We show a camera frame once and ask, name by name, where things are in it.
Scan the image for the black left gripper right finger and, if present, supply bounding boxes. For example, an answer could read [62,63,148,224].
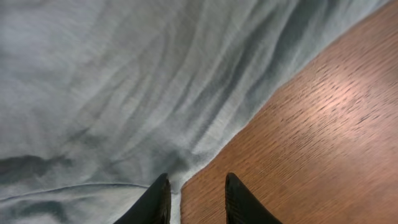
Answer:
[224,172,282,224]

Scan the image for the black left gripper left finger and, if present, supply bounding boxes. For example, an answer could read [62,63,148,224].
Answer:
[114,173,171,224]

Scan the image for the light teal t-shirt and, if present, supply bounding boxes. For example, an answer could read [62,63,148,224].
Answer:
[1,0,383,223]

